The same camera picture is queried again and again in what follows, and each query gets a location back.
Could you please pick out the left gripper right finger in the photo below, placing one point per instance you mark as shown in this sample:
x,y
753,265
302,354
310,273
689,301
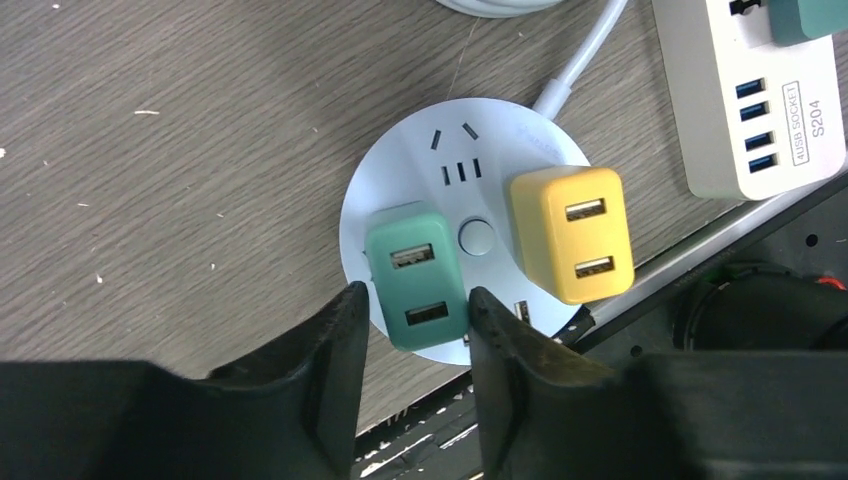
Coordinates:
x,y
547,412

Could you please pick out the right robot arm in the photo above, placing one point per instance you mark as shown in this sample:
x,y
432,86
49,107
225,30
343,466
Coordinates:
x,y
762,306

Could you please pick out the white usb power strip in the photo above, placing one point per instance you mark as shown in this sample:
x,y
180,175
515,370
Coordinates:
x,y
754,119

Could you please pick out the teal charger on white strip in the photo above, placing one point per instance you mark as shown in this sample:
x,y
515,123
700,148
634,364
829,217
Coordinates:
x,y
797,21

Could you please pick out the round blue power strip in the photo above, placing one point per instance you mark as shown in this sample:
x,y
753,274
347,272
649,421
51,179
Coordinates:
x,y
460,156

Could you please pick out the yellow charger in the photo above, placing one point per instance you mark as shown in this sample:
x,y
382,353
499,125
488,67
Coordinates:
x,y
572,232

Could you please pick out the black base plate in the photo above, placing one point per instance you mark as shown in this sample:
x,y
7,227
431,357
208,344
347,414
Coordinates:
x,y
804,230

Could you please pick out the green charger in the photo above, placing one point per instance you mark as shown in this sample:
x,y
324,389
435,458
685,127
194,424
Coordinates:
x,y
417,276

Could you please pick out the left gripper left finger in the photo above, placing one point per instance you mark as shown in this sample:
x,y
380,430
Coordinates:
x,y
287,410

